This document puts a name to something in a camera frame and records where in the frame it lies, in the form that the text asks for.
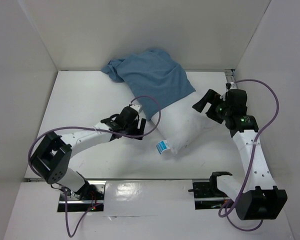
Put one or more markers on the white pillow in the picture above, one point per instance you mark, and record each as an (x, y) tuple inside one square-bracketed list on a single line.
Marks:
[(180, 124)]

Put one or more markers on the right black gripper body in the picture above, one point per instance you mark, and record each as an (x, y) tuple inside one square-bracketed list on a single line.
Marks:
[(212, 107)]

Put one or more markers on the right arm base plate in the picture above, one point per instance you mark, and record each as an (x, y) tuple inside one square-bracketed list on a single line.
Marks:
[(206, 194)]

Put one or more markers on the blue pillow care label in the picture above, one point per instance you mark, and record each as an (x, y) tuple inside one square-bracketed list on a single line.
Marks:
[(163, 146)]

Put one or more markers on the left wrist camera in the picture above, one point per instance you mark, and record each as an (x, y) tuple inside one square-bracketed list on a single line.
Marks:
[(136, 107)]

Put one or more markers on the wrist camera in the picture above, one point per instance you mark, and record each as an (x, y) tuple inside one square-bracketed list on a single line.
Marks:
[(230, 86), (136, 107)]

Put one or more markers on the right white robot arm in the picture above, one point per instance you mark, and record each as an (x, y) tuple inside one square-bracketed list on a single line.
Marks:
[(258, 196)]

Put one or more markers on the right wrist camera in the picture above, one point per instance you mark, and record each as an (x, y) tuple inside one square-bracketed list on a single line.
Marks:
[(230, 86)]

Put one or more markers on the aluminium rail frame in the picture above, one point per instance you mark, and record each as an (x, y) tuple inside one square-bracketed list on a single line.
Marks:
[(230, 77)]

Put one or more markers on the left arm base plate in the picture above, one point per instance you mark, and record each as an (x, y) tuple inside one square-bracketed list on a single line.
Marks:
[(92, 200)]

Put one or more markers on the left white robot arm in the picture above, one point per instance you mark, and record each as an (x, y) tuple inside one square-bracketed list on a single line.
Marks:
[(52, 156)]

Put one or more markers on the blue pillowcase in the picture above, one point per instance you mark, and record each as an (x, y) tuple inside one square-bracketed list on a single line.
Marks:
[(152, 75)]

